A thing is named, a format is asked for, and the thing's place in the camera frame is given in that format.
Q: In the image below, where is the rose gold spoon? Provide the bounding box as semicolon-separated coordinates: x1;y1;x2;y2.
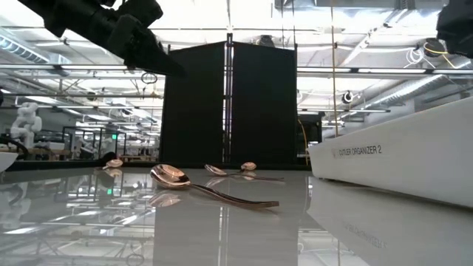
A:
204;163;285;182
239;161;258;177
102;158;124;171
149;163;281;210

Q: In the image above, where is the black table frame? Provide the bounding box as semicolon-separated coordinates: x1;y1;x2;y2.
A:
7;159;313;171

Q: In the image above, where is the black folding room divider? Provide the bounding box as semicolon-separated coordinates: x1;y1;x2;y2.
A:
158;32;299;166

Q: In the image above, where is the black workstation frame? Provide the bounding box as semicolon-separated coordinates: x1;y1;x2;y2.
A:
61;125;127;160

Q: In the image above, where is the white robot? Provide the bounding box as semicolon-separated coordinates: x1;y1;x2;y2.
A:
10;101;44;149

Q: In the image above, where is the black equipment cart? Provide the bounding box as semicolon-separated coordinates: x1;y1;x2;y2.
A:
296;112;323;166

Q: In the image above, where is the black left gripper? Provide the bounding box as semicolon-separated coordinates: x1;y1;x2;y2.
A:
92;0;187;78

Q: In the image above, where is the black cable loop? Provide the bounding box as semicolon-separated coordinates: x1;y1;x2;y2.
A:
140;71;159;85

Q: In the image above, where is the long ceiling light rail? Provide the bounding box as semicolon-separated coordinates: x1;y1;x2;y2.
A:
0;63;473;79

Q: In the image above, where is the white cutlery organizer tray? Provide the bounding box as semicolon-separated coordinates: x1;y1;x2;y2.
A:
307;96;473;208

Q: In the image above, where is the silver ventilation duct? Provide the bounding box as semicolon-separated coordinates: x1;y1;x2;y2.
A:
364;73;473;112
0;35;51;64

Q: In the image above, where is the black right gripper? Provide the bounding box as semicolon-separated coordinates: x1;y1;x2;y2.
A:
435;0;473;59

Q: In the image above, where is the curved yellow cable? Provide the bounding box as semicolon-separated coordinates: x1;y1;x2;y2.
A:
297;118;310;166

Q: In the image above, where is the white coiled cable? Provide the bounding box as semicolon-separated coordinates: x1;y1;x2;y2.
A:
404;46;425;69

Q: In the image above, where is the black dome fixture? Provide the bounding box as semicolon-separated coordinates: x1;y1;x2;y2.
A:
257;34;276;48

